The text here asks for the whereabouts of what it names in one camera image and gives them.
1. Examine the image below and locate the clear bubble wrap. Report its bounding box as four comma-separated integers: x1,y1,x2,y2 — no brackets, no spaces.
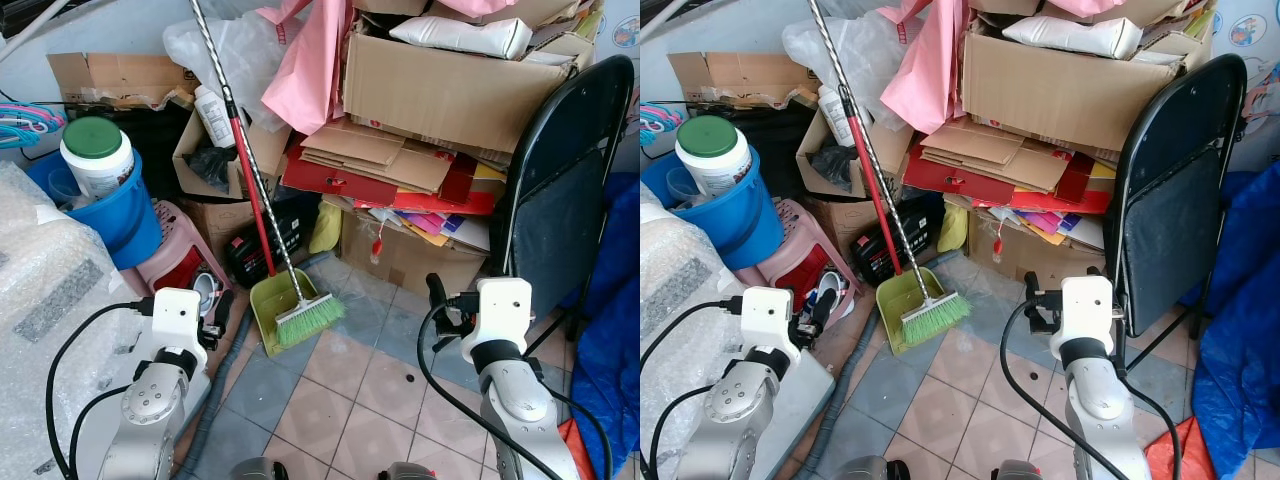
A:
640,180,747,480
0,160,157,480

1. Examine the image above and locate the black plastic bag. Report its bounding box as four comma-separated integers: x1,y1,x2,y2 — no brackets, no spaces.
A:
810,145,857,190
187,147,234,192

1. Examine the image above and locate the black and red tool case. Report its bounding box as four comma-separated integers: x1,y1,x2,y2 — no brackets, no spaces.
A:
222,200,322,290
850,195,947,287

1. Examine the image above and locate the clear plastic cup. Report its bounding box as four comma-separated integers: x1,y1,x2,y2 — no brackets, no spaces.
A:
47,165,82,207
665,165,702,207

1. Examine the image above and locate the clear plastic bag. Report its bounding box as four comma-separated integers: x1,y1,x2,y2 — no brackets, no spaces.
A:
782,12,907,131
163,12,293,131

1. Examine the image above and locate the large brown cardboard box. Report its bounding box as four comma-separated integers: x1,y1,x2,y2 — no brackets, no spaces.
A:
342,20,601,157
962,20,1217,153

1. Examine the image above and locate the white plastic bottle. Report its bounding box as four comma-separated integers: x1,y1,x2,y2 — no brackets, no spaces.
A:
817,85,857,150
193,85,237,150

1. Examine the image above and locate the pink plastic bag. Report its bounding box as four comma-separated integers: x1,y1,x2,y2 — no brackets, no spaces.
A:
258,0,354,137
880,0,969,137

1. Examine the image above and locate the grey corrugated hose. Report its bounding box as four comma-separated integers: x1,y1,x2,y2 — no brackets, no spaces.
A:
172,320,251,480
788,305,886,480

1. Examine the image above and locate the yellow plastic bag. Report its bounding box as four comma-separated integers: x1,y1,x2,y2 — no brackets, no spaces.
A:
310,200,345,254
935,203,970,254

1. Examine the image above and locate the pink plastic stool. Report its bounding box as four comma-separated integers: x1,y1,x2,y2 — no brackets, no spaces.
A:
135,200,238,298
735,198,861,301

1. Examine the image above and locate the white stuffed bag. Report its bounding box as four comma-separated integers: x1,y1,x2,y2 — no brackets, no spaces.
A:
390,15,534,61
1003,15,1144,61

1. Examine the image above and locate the blue plastic bucket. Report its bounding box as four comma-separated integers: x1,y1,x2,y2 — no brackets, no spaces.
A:
28,150,163,271
642,150,786,271

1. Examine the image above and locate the black folding chair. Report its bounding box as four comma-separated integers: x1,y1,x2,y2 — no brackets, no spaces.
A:
1105,53,1249,373
485,55,637,353

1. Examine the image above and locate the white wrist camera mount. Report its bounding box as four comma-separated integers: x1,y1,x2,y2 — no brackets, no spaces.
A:
1048,274,1118,363
148,287,210,353
738,286,802,353
460,277,534,365

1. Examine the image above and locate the blue tarp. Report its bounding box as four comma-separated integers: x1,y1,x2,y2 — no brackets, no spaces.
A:
570,172,641,477
1180,165,1280,453

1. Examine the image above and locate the small open cardboard box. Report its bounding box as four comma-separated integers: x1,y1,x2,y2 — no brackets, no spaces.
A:
795,108,907,200
172,108,292,202

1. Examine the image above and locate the open torn cardboard box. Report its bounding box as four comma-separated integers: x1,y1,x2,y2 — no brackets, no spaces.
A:
668,52,821,110
47,52,199,110

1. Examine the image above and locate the red flat box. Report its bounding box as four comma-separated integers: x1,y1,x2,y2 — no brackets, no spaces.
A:
282,140,501,217
903,140,1113,215

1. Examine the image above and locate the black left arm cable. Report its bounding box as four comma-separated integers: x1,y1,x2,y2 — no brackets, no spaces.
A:
640,298,746,479
44,300,157,479

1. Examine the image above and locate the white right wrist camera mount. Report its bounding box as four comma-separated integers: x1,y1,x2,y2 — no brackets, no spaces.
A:
460,277,534,365
1048,274,1118,363

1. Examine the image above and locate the colourful paper stack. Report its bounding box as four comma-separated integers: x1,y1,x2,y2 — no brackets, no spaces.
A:
975,195,1111,247
350,195,497,252

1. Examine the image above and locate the white canister green lid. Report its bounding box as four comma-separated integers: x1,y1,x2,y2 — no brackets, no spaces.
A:
60,116,136,199
675,115,753,197

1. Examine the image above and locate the orange red sheet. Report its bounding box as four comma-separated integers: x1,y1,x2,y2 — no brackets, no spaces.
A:
1145,415,1222,480
555,418,599,480

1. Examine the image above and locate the green dustpan red handle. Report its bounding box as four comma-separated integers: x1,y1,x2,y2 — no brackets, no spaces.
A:
226,100,321,358
845,88,941,357

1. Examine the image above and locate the green broom striped metal handle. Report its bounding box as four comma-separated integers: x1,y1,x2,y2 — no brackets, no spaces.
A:
808,0,973,349
188,0,347,350

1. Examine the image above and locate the flattened cardboard stack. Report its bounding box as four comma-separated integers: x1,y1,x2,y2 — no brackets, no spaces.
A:
300,118,511,197
920,118,1127,194

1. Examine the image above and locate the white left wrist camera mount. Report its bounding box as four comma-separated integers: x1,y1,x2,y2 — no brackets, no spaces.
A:
738,286,802,353
148,287,210,353

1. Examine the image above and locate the bundle of plastic hangers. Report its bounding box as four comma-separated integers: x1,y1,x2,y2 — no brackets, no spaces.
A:
640,103,687,152
0,103,67,152

